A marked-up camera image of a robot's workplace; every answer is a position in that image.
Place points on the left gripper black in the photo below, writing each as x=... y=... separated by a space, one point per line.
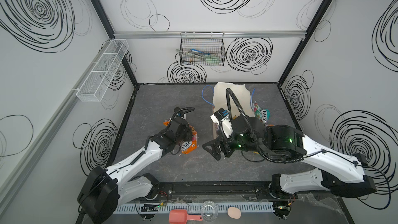
x=185 y=129

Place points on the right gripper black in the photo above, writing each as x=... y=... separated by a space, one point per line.
x=222 y=146

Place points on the orange Fox's candy bag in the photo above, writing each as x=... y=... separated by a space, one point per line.
x=189 y=146

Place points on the teal Fox's candy bag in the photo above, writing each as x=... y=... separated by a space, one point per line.
x=262 y=114

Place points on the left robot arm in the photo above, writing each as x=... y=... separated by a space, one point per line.
x=105 y=189

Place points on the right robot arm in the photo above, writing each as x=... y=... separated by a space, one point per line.
x=340 y=174

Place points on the pink oval sponge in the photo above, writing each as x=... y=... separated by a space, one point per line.
x=234 y=212

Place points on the pink plastic scoop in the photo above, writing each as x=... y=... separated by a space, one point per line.
x=181 y=216

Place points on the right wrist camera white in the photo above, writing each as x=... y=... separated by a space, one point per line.
x=222 y=119

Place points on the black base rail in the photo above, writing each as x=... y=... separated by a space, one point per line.
x=261 y=190

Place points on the items in wire basket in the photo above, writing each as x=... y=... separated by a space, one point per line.
x=199 y=57

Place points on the grey slotted cable duct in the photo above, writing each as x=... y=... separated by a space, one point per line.
x=193 y=208

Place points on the black wire wall basket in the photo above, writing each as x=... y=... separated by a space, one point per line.
x=209 y=42

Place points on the clear acrylic wall shelf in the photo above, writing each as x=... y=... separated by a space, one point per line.
x=99 y=79

